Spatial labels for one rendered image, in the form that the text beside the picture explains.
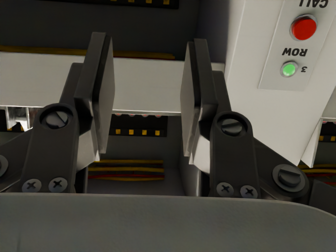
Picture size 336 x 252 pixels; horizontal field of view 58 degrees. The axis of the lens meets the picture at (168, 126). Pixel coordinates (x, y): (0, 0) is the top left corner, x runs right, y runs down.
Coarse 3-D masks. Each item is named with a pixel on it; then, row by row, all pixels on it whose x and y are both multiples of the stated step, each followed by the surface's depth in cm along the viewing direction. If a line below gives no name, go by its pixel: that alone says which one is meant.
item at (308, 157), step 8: (328, 104) 28; (328, 112) 28; (320, 120) 28; (328, 120) 36; (320, 128) 28; (328, 128) 50; (312, 136) 29; (320, 136) 50; (328, 136) 50; (312, 144) 29; (304, 152) 30; (312, 152) 29; (304, 160) 30; (312, 160) 29
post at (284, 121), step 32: (224, 0) 27; (256, 0) 21; (224, 32) 26; (256, 32) 23; (256, 64) 24; (320, 64) 24; (256, 96) 26; (288, 96) 26; (320, 96) 26; (256, 128) 28; (288, 128) 29; (192, 192) 40
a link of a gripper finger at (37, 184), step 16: (48, 112) 9; (64, 112) 9; (32, 128) 8; (48, 128) 8; (64, 128) 9; (32, 144) 8; (48, 144) 8; (64, 144) 8; (32, 160) 8; (48, 160) 8; (64, 160) 8; (32, 176) 7; (48, 176) 7; (64, 176) 7; (80, 176) 10; (64, 192) 7; (80, 192) 10
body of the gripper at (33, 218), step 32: (32, 192) 7; (0, 224) 6; (32, 224) 6; (64, 224) 6; (96, 224) 6; (128, 224) 6; (160, 224) 6; (192, 224) 6; (224, 224) 6; (256, 224) 6; (288, 224) 6; (320, 224) 6
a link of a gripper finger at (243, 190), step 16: (224, 112) 9; (224, 128) 9; (240, 128) 9; (224, 144) 9; (240, 144) 9; (224, 160) 8; (240, 160) 8; (208, 176) 10; (224, 176) 8; (240, 176) 8; (256, 176) 8; (208, 192) 10; (224, 192) 7; (240, 192) 8; (256, 192) 8
